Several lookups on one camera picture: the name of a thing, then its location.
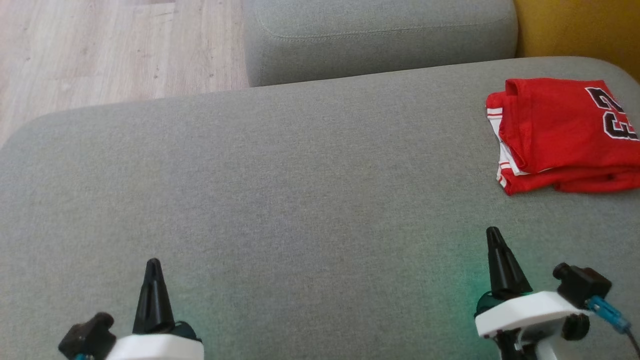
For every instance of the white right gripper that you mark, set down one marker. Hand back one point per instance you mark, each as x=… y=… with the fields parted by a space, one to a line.
x=525 y=312

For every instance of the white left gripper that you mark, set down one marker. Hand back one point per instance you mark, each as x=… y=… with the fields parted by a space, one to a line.
x=160 y=347

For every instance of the red jersey with striped trim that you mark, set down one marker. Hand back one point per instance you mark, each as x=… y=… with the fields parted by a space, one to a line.
x=550 y=130

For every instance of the large grey sofa chaise cushion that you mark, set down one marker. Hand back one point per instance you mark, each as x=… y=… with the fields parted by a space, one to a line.
x=300 y=200

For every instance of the yellow sofa backrest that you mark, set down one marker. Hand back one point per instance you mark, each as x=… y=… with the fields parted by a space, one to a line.
x=590 y=35

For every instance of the grey sofa seat cushion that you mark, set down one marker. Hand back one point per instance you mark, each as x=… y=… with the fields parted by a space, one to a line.
x=380 y=45

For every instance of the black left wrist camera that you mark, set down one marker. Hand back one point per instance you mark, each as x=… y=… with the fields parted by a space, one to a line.
x=87 y=337

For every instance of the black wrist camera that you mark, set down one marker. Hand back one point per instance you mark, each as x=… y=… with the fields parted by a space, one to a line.
x=87 y=337
x=582 y=285

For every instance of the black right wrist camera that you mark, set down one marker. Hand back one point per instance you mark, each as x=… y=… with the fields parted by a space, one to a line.
x=582 y=285

